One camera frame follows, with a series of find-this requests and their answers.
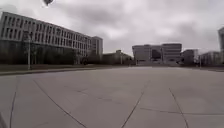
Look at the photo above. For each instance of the low dark building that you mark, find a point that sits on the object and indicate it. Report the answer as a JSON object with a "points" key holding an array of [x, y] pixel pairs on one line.
{"points": [[116, 58]]}

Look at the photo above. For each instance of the pole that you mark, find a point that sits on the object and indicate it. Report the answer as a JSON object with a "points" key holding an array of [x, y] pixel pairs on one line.
{"points": [[29, 53]]}

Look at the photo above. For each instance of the white building with dark opening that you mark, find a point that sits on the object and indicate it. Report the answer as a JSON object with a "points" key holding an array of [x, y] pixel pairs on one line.
{"points": [[163, 52]]}

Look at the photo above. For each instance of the long white multi-storey building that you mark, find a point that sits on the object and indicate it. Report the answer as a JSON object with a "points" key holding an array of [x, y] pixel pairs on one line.
{"points": [[40, 36]]}

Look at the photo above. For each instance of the grey building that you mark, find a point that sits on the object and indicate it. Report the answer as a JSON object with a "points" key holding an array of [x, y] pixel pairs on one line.
{"points": [[189, 56]]}

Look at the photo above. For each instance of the grey concrete slab pavement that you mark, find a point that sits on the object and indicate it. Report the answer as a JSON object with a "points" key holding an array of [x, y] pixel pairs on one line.
{"points": [[110, 90]]}

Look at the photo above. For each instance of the grass strip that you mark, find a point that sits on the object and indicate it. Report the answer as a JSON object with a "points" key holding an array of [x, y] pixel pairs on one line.
{"points": [[40, 68]]}

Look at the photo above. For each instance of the pale building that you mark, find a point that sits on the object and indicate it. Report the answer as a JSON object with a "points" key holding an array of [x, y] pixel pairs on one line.
{"points": [[210, 58]]}

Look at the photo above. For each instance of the row of bare trees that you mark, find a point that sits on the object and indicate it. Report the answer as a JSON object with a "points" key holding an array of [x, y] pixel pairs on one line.
{"points": [[50, 53]]}

